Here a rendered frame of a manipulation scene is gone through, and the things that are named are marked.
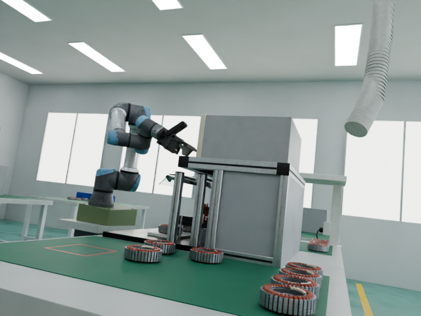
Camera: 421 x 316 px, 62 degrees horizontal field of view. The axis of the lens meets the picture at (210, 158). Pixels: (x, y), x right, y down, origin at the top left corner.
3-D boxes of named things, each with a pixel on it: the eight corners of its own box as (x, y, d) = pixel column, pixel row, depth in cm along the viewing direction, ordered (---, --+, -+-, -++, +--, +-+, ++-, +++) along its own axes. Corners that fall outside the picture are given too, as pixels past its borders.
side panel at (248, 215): (205, 255, 129) (215, 169, 134) (208, 254, 132) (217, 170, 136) (280, 268, 120) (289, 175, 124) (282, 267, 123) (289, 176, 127)
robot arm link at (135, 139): (126, 145, 184) (131, 127, 180) (148, 149, 188) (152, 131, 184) (127, 153, 178) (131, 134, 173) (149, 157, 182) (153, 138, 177)
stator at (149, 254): (153, 265, 98) (155, 251, 99) (116, 259, 100) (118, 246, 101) (165, 259, 109) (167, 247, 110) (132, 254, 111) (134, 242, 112)
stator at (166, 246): (140, 248, 126) (141, 237, 127) (169, 249, 130) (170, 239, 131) (146, 254, 116) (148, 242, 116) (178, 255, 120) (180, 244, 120)
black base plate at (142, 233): (102, 236, 148) (103, 231, 148) (168, 231, 207) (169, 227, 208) (204, 254, 132) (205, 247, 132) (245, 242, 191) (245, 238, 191)
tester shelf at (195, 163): (177, 167, 139) (178, 155, 140) (227, 182, 202) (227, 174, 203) (289, 175, 124) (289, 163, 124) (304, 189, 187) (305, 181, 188)
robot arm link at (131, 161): (113, 187, 220) (126, 102, 217) (136, 190, 225) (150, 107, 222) (114, 192, 209) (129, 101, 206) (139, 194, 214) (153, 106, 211)
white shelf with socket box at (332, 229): (284, 242, 223) (289, 171, 229) (291, 238, 257) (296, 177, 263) (342, 250, 211) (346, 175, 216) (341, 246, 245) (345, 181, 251)
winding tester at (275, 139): (195, 160, 149) (200, 113, 151) (225, 172, 189) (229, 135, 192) (287, 167, 135) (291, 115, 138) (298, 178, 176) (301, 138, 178)
